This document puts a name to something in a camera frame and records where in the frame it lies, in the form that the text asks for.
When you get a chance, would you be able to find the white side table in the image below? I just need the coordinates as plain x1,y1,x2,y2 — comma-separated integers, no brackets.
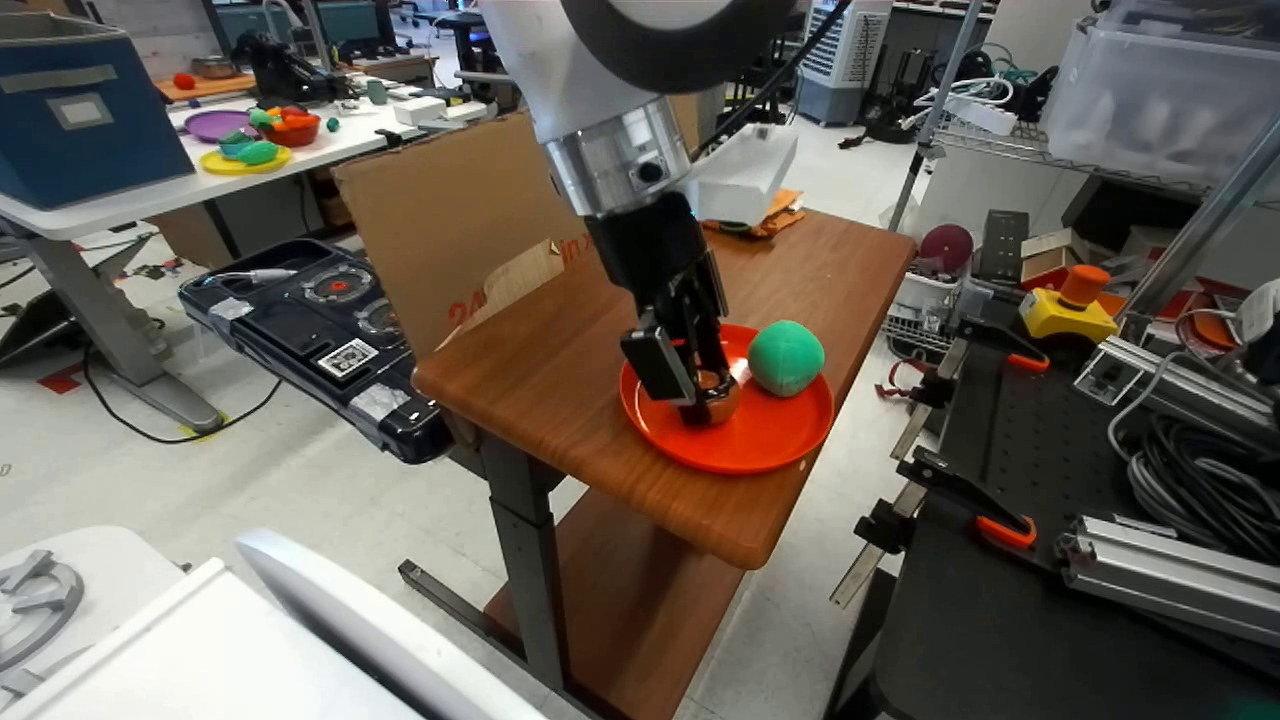
0,83,458,432

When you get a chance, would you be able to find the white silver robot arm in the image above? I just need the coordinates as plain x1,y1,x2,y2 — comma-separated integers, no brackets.
485,0,792,414

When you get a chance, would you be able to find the clear plastic storage bin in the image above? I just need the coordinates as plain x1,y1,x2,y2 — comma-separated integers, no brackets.
1044,0,1280,184

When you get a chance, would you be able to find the orange black clamp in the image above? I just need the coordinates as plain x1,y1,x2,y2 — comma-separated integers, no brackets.
955,319,1053,378
856,453,1042,553

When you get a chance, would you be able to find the orange plastic plate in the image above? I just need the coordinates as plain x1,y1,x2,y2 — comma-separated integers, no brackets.
615,323,835,476

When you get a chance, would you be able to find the brown wooden table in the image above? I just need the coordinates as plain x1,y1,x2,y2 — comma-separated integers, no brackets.
417,211,914,720

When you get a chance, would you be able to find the red toy bowl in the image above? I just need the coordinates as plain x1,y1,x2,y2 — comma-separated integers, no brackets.
266,107,321,150

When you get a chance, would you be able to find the black perforated workbench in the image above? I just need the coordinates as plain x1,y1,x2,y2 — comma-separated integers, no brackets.
825,343,1280,720

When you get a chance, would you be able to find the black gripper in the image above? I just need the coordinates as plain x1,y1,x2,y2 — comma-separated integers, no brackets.
586,192,731,404

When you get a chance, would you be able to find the white grey machine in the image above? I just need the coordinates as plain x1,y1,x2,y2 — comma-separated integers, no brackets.
0,525,586,720

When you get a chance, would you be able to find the silver aluminium extrusion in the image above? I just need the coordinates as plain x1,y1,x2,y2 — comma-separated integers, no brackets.
1062,517,1280,648

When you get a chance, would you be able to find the purple toy plate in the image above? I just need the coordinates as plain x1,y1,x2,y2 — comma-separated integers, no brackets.
179,107,247,145

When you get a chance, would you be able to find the blue storage box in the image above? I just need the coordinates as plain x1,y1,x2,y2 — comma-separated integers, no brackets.
0,13,193,208

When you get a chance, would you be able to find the black equipment case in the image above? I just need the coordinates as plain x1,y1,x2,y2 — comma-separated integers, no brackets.
179,239,453,466

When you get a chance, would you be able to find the yellow toy plate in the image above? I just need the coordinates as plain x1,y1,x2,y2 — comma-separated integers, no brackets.
201,140,293,176

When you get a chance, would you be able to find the brown cardboard box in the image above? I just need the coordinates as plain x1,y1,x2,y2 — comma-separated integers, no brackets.
336,113,594,356

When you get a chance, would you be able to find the green foam ball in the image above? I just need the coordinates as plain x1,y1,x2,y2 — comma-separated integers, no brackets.
747,319,825,398

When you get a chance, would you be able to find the small brown donut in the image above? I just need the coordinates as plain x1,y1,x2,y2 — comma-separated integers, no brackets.
681,374,742,430

